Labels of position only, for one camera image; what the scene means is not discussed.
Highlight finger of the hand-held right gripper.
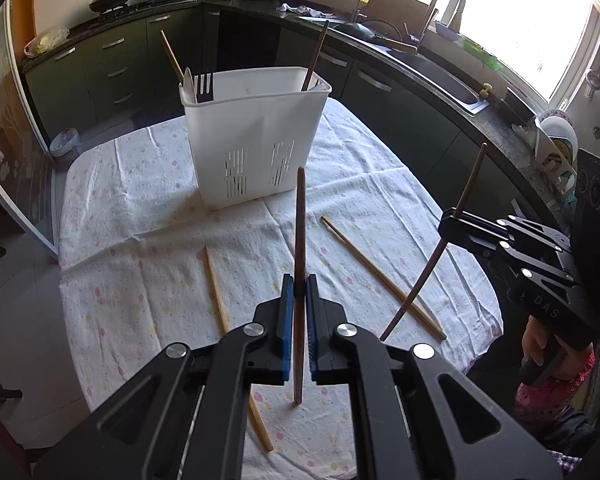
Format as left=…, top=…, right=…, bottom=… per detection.
left=437, top=225, right=578, bottom=291
left=439, top=207, right=573, bottom=273

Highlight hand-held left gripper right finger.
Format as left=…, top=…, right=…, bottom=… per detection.
left=306, top=273, right=564, bottom=480

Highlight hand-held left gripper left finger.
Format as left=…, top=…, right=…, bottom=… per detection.
left=30, top=273, right=297, bottom=480

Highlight dark wooden chopstick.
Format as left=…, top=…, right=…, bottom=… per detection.
left=292, top=166, right=308, bottom=406
left=159, top=30, right=185, bottom=82
left=300, top=20, right=330, bottom=92
left=380, top=143, right=488, bottom=342

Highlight light wooden chopstick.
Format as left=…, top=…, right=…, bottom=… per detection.
left=203, top=245, right=274, bottom=453
left=321, top=216, right=448, bottom=341

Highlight white plastic utensil holder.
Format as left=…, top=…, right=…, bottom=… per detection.
left=178, top=65, right=332, bottom=211

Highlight black plastic fork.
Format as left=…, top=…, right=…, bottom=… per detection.
left=193, top=72, right=215, bottom=103

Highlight person's right hand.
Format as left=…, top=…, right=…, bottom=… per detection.
left=521, top=316, right=597, bottom=387

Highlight stacked white plates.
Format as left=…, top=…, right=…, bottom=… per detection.
left=531, top=114, right=579, bottom=197

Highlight stainless steel sink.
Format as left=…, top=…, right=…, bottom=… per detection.
left=299, top=14, right=492, bottom=114

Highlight green base cabinets under sink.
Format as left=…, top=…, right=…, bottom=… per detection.
left=217, top=9, right=572, bottom=223

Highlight white floral tablecloth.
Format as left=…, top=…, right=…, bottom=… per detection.
left=56, top=96, right=504, bottom=479

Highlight kitchen window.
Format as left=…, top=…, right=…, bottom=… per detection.
left=329, top=0, right=600, bottom=104

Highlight tall curved steel faucet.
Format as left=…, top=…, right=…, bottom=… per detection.
left=418, top=0, right=467, bottom=47

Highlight wooden cutting board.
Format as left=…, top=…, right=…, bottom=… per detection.
left=367, top=0, right=437, bottom=37

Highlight crumpled dish rag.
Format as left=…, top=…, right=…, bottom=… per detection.
left=277, top=2, right=332, bottom=17

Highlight small trash bin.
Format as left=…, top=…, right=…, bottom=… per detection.
left=48, top=128, right=81, bottom=157

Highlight green base cabinets with drawers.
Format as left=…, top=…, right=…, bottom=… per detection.
left=22, top=4, right=220, bottom=137

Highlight black gas stove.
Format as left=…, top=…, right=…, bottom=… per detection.
left=92, top=0, right=199, bottom=22

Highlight white plastic bag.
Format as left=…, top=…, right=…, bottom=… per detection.
left=23, top=26, right=70, bottom=58

